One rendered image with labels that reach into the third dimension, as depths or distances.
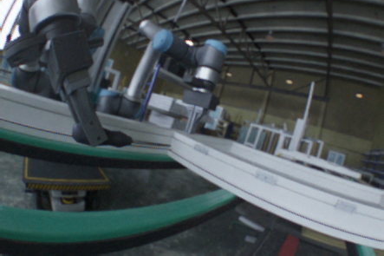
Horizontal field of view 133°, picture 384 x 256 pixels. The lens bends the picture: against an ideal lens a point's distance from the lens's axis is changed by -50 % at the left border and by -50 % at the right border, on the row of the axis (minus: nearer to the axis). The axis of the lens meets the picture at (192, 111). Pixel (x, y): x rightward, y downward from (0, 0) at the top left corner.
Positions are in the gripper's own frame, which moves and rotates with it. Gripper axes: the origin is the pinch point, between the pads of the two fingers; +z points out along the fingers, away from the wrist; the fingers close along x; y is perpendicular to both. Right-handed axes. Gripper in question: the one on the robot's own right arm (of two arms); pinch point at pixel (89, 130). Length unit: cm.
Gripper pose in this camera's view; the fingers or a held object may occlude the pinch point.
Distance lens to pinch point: 27.4
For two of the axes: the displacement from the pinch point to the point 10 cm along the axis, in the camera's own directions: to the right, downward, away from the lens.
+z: 3.1, 9.1, 2.7
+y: 5.7, -4.1, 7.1
